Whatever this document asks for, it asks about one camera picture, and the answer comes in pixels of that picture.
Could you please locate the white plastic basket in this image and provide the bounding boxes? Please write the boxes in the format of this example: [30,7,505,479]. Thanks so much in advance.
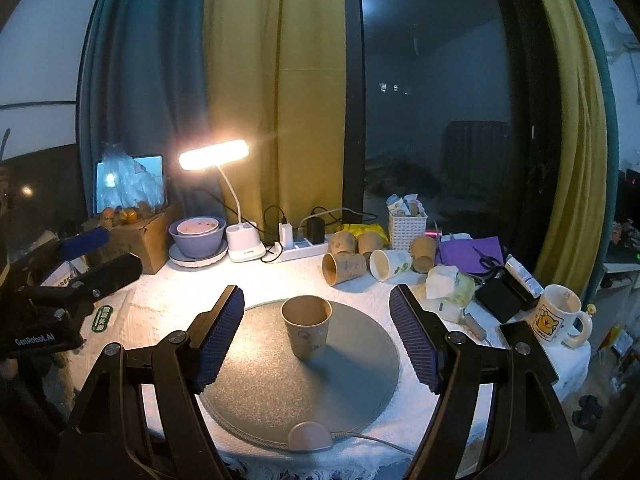
[386,193,429,252]

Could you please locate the yellow curtain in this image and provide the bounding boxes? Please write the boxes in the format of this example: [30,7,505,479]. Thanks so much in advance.
[202,0,352,237]
[525,0,609,273]

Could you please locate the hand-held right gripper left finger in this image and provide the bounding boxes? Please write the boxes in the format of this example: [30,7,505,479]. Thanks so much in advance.
[52,285,246,480]

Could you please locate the white plate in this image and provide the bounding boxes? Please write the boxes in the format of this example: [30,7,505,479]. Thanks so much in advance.
[168,244,230,269]

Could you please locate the black scissors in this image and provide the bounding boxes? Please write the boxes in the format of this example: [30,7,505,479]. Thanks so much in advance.
[470,245,504,272]

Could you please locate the round grey heating mat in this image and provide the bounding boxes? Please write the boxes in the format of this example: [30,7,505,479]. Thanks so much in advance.
[199,299,401,453]

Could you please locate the black wallet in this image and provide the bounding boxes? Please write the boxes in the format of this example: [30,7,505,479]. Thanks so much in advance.
[473,275,539,324]

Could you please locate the grey adapter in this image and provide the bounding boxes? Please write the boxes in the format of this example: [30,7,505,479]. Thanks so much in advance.
[462,312,489,341]

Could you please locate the brown paper cup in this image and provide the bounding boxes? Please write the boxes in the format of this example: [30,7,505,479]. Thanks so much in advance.
[411,235,438,274]
[321,251,368,287]
[328,231,357,256]
[357,231,385,257]
[280,296,333,360]

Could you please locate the white power strip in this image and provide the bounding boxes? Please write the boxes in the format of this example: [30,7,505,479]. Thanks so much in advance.
[272,239,334,263]

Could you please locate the black window frame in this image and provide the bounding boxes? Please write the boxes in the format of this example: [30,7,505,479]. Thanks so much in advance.
[342,0,367,217]

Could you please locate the white paper cup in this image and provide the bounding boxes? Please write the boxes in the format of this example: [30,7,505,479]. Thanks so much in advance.
[369,249,414,284]

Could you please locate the white bear print mug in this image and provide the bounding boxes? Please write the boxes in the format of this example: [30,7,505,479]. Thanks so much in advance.
[530,283,594,349]

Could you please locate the white tube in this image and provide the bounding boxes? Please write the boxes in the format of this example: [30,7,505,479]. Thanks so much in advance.
[504,254,544,297]

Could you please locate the clear plastic fruit bag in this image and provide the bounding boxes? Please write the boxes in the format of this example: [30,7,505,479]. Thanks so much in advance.
[97,142,169,224]

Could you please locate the tissue pack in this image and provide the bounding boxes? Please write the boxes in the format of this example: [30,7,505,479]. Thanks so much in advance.
[425,265,476,324]

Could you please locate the yellow packet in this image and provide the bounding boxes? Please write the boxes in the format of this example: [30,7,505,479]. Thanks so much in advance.
[346,223,390,242]

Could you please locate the purple bowl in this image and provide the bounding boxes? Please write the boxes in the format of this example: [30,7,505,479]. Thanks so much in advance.
[168,216,227,259]

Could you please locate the pink bowl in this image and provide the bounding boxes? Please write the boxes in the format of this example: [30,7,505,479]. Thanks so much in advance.
[176,217,221,237]

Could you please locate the white desk lamp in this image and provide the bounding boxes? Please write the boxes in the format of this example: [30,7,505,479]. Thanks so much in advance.
[179,139,267,264]

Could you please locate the cardboard box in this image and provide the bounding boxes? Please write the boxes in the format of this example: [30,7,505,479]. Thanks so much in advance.
[82,204,184,276]

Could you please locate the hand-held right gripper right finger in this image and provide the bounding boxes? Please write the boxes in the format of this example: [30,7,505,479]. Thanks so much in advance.
[389,284,583,480]

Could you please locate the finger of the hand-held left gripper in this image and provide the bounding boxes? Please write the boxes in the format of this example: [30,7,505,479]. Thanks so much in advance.
[56,226,111,262]
[70,252,144,302]

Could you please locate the white mat cable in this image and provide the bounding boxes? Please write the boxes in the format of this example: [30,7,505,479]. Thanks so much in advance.
[329,430,417,457]

